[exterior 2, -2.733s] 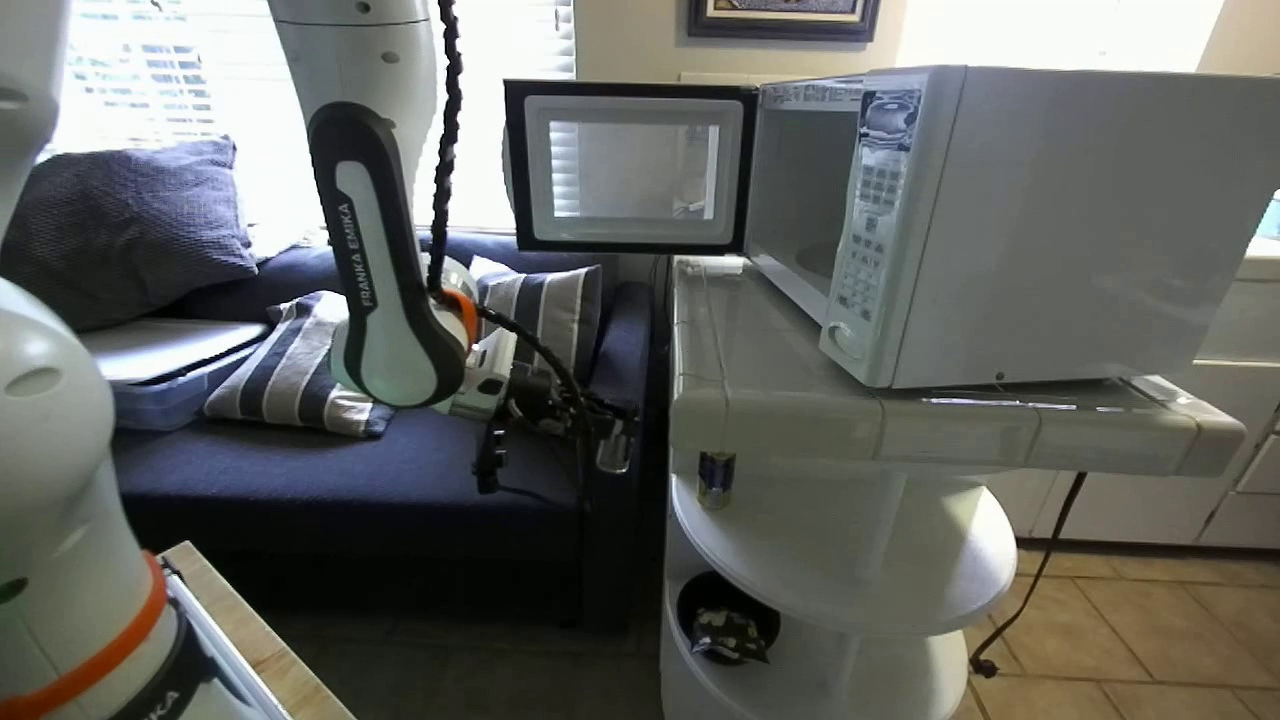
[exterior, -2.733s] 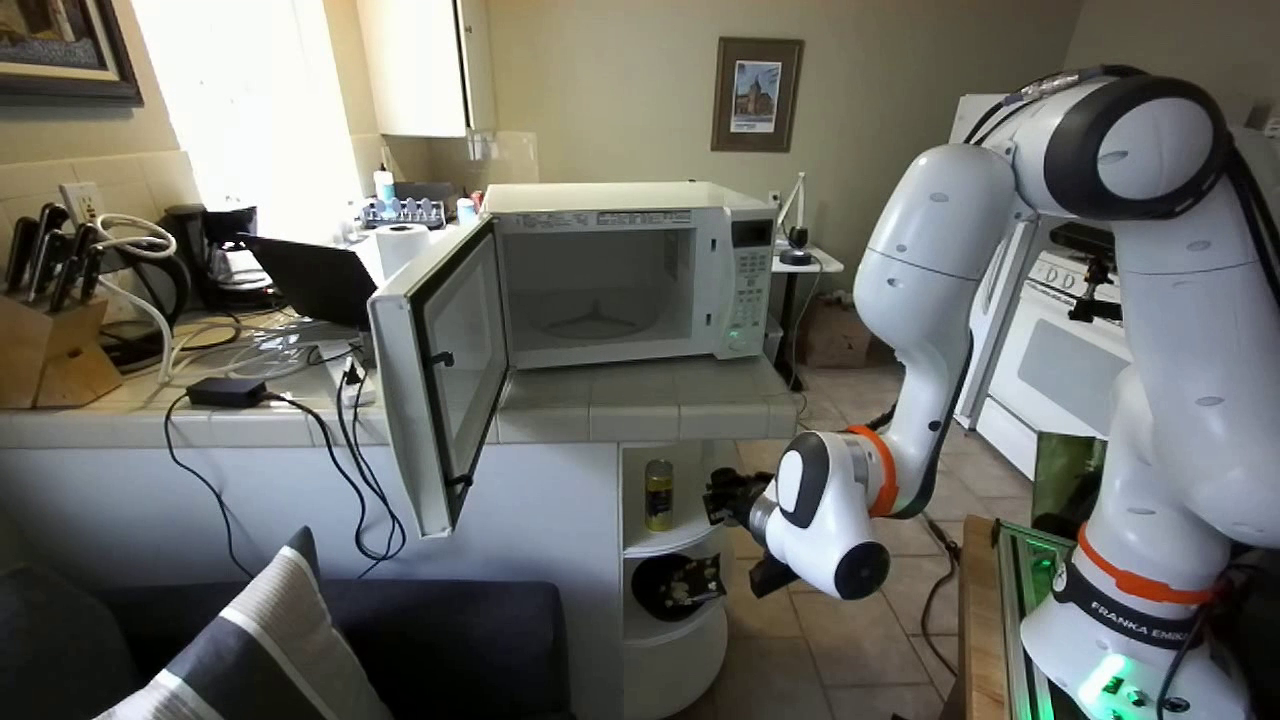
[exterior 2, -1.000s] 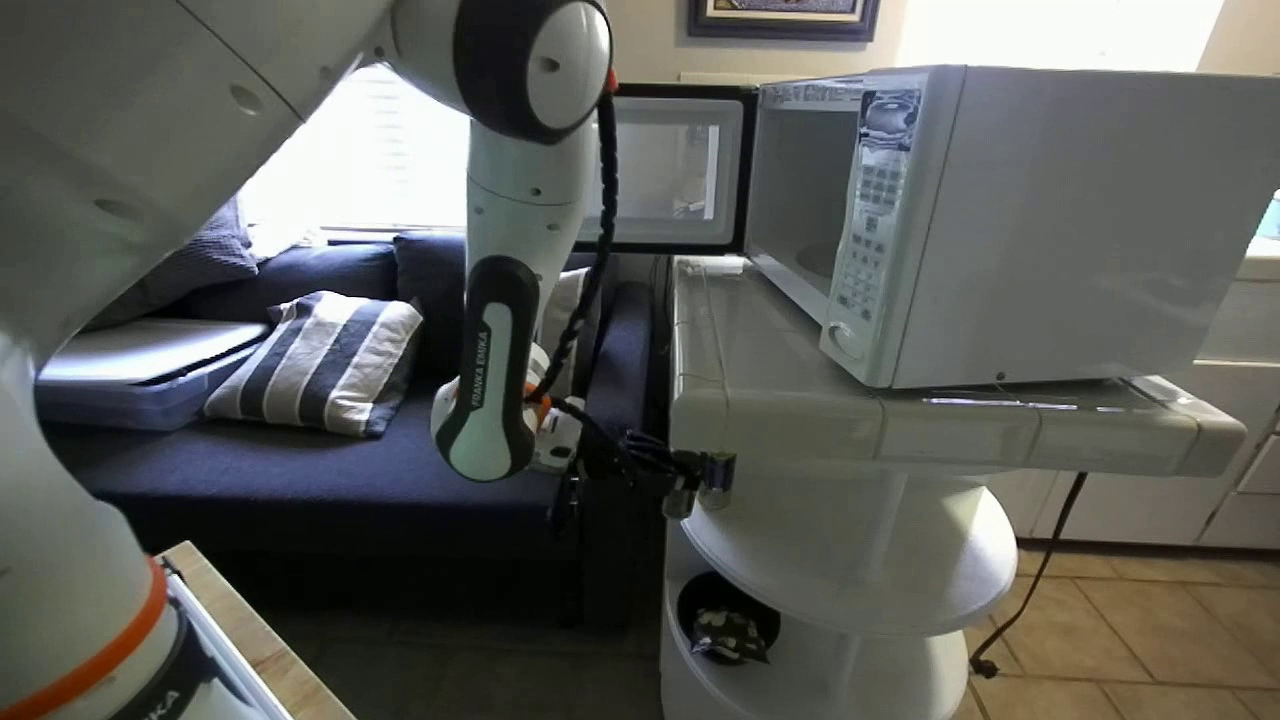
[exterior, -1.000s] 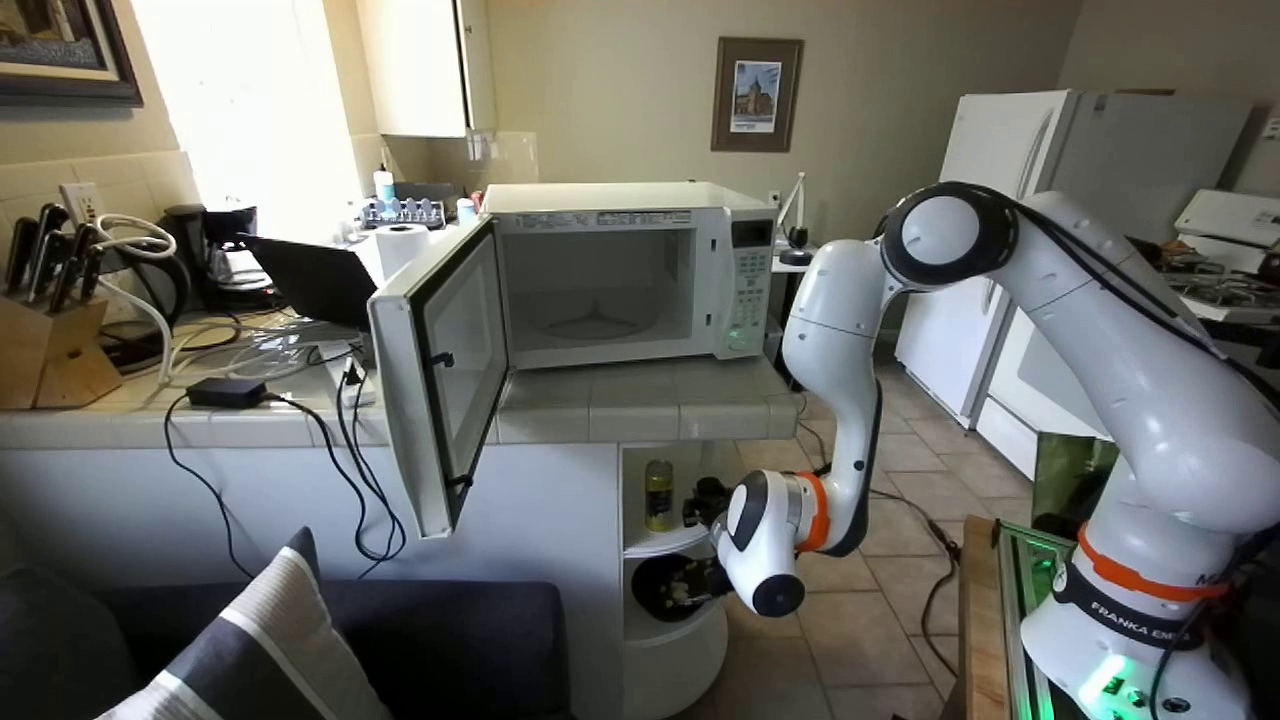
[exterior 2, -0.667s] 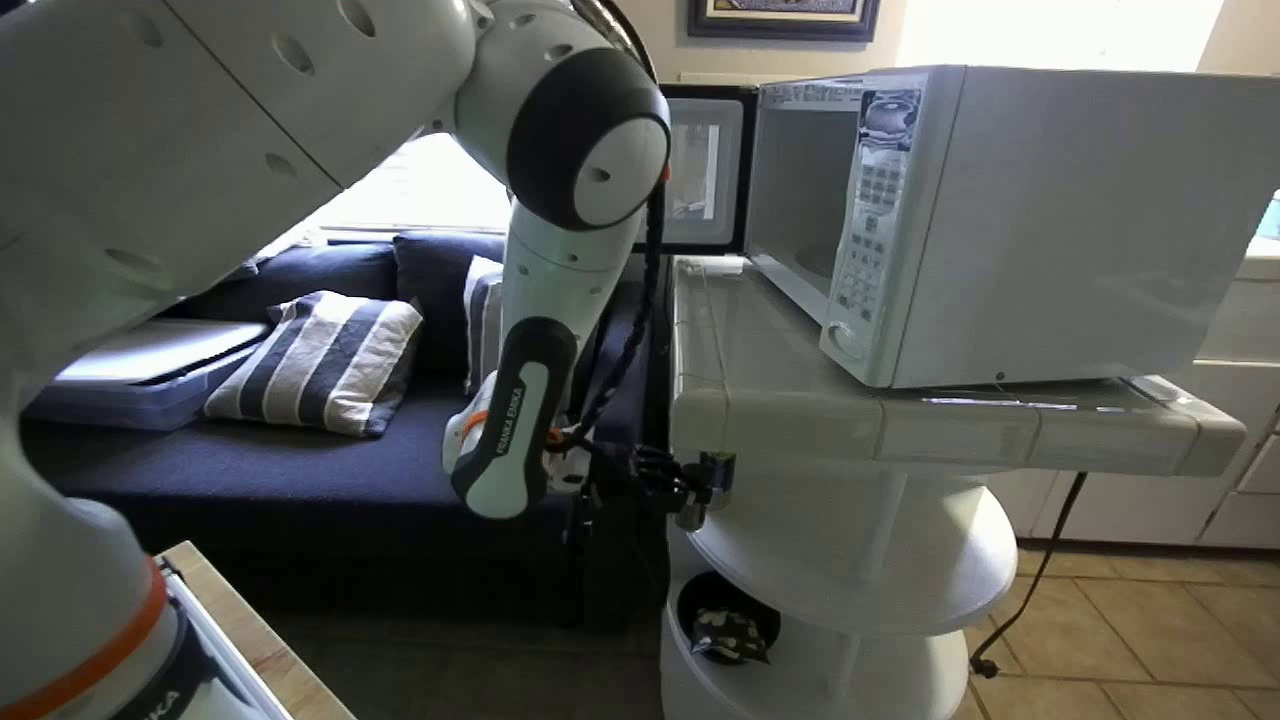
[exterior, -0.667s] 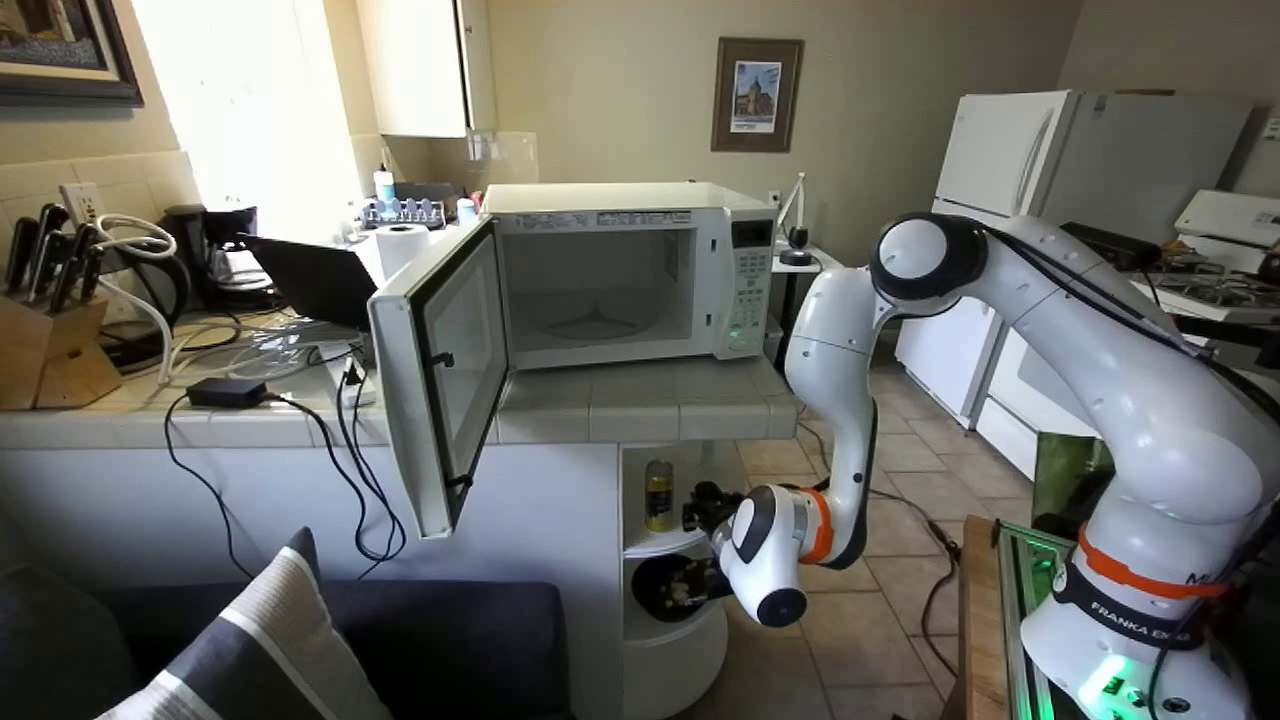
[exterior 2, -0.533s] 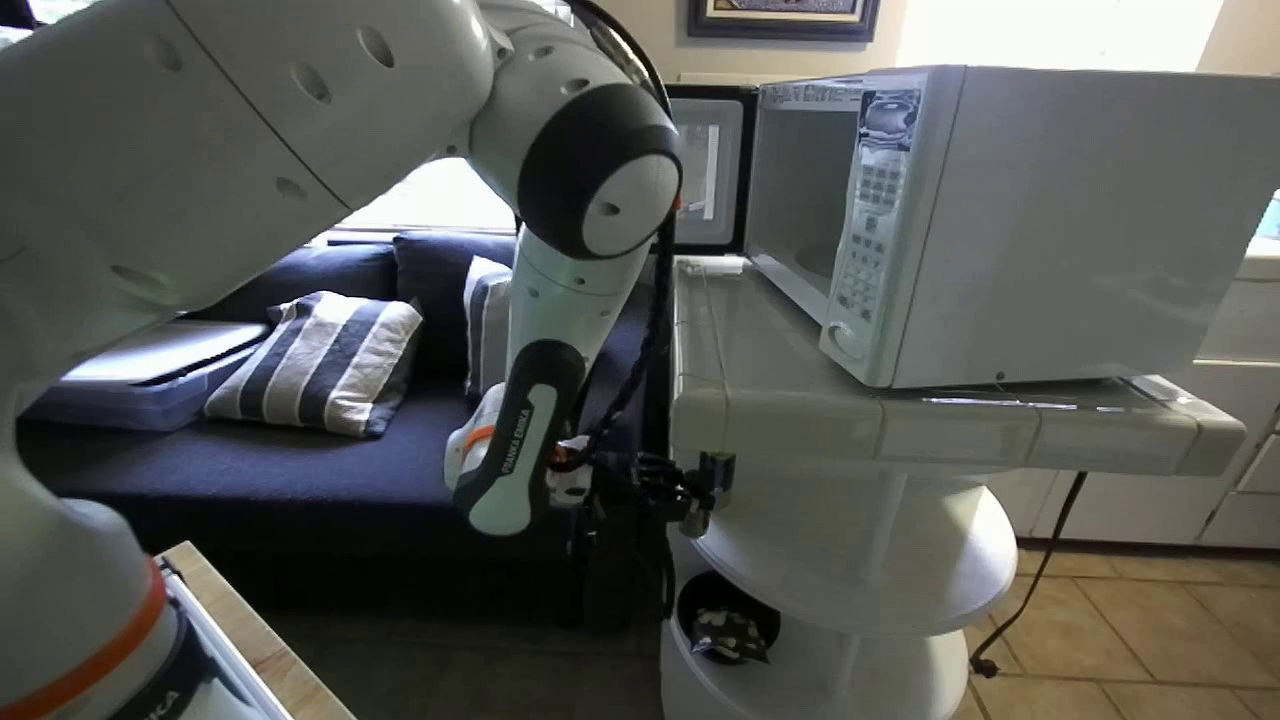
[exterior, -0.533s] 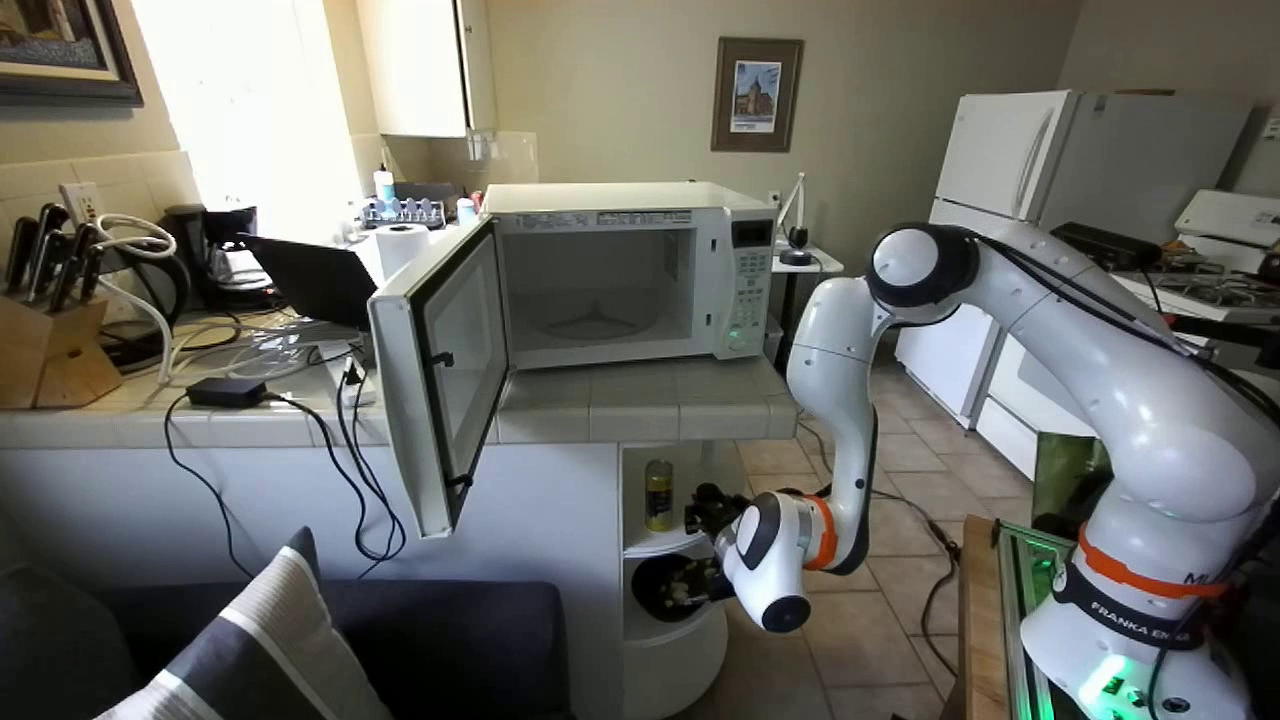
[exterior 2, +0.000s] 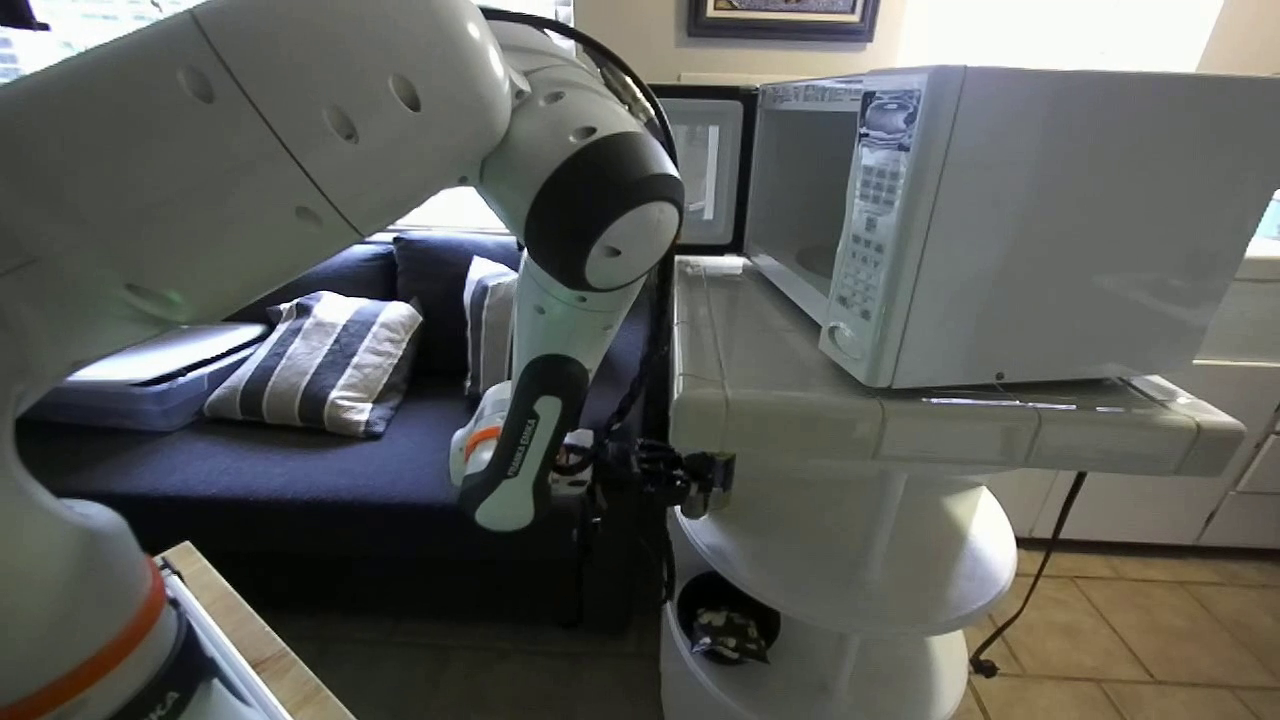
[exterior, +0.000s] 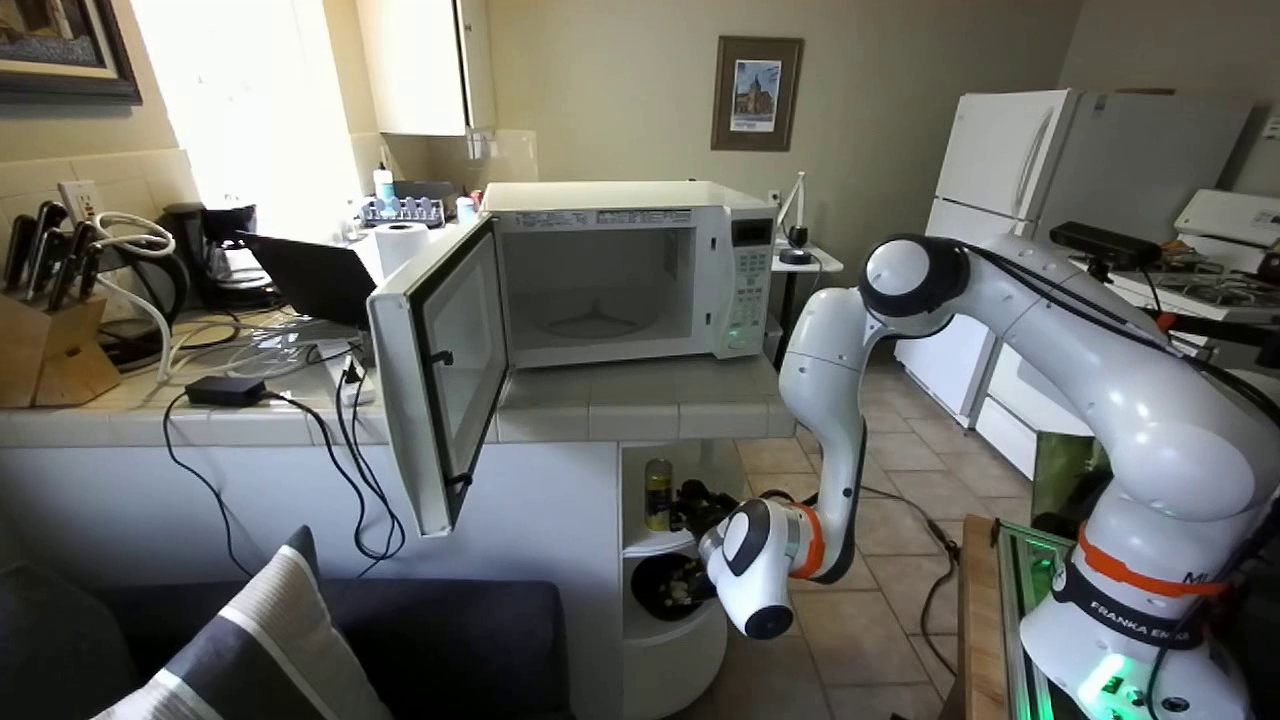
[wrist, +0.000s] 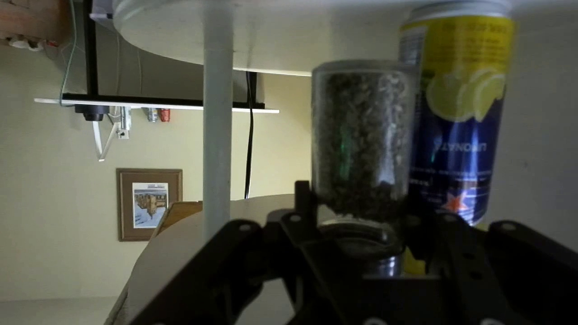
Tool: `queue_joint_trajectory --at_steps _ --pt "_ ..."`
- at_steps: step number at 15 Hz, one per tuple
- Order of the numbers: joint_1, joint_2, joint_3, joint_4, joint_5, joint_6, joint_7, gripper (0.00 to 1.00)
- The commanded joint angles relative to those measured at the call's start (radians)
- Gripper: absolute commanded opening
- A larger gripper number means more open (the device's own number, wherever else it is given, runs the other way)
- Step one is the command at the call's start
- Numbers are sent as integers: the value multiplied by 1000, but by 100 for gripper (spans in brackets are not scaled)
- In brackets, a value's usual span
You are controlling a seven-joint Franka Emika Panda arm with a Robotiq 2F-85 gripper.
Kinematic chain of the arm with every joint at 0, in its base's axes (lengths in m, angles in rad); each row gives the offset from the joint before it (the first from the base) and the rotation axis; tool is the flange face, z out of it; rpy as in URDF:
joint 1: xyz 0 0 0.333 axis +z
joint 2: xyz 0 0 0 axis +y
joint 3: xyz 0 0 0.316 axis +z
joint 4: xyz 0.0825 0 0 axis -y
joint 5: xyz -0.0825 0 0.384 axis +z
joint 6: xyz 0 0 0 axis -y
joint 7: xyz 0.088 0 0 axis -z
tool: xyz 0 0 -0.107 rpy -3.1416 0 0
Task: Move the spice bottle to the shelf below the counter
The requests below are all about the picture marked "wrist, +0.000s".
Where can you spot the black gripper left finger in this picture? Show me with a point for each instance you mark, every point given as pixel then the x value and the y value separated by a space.
pixel 240 264

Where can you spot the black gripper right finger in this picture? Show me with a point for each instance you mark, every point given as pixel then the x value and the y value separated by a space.
pixel 511 271

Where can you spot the glass spice bottle green herbs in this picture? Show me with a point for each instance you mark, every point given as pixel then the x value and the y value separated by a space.
pixel 361 132

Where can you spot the small red cup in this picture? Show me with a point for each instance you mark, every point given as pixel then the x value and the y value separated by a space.
pixel 163 114

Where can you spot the small grey cup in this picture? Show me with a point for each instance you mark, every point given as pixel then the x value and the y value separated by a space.
pixel 150 114

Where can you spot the small white tripod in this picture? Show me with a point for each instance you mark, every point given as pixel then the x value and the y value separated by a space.
pixel 123 127

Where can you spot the yellow blue drink can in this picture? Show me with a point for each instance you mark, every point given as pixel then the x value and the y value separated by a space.
pixel 462 90

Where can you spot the small black cylinder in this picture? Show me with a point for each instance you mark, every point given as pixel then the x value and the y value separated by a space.
pixel 90 112

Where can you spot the grey plastic box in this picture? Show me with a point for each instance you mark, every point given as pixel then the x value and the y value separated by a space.
pixel 101 7

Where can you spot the brown cardboard box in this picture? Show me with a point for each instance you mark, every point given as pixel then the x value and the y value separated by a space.
pixel 27 20

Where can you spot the brown framed wall picture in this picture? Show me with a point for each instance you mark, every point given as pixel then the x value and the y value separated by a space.
pixel 150 204

